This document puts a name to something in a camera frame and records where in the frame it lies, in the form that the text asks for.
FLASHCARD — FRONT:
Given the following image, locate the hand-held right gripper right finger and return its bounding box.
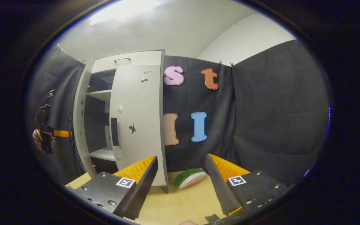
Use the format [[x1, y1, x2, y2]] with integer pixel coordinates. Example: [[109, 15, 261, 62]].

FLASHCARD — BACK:
[[205, 153, 288, 216]]

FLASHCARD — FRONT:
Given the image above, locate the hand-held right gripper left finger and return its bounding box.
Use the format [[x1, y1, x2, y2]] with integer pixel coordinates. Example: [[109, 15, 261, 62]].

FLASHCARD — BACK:
[[65, 155, 159, 220]]

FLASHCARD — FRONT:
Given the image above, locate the white cabinet door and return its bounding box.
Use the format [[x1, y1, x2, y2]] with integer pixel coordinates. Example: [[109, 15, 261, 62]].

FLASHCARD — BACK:
[[73, 56, 94, 178], [110, 50, 165, 187]]

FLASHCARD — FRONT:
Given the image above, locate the white cabinet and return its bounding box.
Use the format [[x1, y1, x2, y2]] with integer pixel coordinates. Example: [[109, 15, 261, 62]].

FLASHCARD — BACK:
[[85, 50, 169, 188]]

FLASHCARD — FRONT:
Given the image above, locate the white cabinet shelf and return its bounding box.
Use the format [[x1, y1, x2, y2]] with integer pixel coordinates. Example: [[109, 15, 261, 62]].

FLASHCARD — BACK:
[[87, 90, 112, 102], [89, 148, 115, 161]]

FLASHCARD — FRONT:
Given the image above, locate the watermelon slice toy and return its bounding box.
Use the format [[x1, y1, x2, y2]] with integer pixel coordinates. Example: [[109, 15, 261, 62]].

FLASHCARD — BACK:
[[174, 169, 207, 189]]

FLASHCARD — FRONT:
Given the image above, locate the black backdrop cloth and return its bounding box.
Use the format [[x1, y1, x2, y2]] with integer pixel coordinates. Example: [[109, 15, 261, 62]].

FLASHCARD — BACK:
[[25, 39, 332, 186]]

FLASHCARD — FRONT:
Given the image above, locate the black left door handle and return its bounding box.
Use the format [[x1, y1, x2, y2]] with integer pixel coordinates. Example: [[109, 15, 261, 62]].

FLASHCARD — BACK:
[[67, 116, 74, 145]]

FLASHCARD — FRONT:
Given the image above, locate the black door handle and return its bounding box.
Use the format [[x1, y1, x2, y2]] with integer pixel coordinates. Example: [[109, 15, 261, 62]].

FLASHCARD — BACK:
[[67, 116, 74, 145], [111, 118, 119, 146]]

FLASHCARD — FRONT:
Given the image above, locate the black right door handle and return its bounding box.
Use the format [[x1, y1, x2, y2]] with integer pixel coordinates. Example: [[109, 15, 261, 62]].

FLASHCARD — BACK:
[[111, 118, 119, 146]]

